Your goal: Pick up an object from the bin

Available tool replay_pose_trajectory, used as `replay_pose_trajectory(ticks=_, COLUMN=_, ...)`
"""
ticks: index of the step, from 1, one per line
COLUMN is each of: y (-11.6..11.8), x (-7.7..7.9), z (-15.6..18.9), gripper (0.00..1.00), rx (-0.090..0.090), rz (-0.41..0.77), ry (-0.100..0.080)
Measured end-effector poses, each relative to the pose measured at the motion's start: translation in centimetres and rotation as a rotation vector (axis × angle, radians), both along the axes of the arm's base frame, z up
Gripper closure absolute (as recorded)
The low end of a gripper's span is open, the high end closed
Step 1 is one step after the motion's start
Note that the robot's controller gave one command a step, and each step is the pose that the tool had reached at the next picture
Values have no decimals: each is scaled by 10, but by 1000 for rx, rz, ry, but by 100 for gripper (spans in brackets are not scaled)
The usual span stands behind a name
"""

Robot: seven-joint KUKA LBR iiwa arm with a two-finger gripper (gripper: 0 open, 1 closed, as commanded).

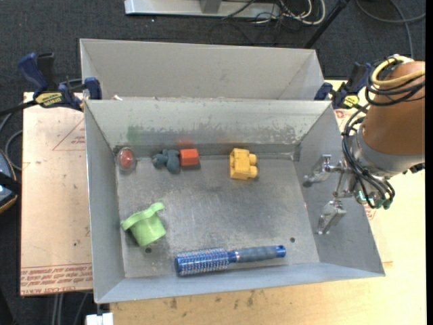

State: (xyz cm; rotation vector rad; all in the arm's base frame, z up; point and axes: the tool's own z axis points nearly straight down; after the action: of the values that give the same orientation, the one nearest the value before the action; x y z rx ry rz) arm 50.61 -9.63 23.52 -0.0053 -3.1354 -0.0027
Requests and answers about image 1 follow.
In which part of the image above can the blue round hairbrush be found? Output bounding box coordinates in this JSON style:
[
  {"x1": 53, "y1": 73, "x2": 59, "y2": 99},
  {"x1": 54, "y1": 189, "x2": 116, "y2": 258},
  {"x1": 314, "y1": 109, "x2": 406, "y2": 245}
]
[{"x1": 173, "y1": 244, "x2": 288, "y2": 278}]

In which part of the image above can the yellow toy block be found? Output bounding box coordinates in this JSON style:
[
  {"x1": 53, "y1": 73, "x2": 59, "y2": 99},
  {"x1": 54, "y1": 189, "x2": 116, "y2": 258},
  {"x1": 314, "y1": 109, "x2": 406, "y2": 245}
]
[{"x1": 229, "y1": 148, "x2": 259, "y2": 182}]

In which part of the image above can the grey metal bin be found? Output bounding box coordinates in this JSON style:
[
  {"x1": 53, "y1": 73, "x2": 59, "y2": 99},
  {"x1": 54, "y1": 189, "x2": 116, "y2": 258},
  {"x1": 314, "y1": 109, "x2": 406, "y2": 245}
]
[{"x1": 79, "y1": 38, "x2": 386, "y2": 305}]

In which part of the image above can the brown cardboard board red print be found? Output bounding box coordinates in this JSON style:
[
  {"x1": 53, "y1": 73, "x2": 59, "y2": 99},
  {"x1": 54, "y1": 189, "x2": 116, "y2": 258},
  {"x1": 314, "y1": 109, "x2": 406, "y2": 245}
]
[{"x1": 20, "y1": 91, "x2": 395, "y2": 297}]

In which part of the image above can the red-orange toy block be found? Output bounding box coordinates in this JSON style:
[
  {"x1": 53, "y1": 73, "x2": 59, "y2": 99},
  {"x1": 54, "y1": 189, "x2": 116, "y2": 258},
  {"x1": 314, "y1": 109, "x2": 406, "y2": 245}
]
[{"x1": 178, "y1": 148, "x2": 201, "y2": 169}]

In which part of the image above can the red ball in clear dome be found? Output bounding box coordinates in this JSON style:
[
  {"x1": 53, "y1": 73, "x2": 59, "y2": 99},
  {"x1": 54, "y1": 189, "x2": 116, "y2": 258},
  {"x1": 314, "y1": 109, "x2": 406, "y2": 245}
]
[{"x1": 116, "y1": 146, "x2": 139, "y2": 174}]

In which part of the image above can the light green plastic cup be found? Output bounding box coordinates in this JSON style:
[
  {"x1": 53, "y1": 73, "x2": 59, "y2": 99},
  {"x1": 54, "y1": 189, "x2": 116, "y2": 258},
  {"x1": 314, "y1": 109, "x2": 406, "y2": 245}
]
[{"x1": 120, "y1": 202, "x2": 168, "y2": 248}]

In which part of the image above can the dark teal toy figure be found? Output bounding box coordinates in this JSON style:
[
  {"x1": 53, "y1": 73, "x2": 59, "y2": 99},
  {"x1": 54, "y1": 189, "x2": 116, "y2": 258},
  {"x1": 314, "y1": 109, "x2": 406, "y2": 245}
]
[{"x1": 151, "y1": 148, "x2": 182, "y2": 175}]

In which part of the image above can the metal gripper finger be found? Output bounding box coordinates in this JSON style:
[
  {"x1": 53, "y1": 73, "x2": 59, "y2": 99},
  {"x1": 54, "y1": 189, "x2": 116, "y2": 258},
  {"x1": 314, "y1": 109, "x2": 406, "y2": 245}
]
[
  {"x1": 302, "y1": 154, "x2": 343, "y2": 188},
  {"x1": 316, "y1": 198, "x2": 348, "y2": 235}
]

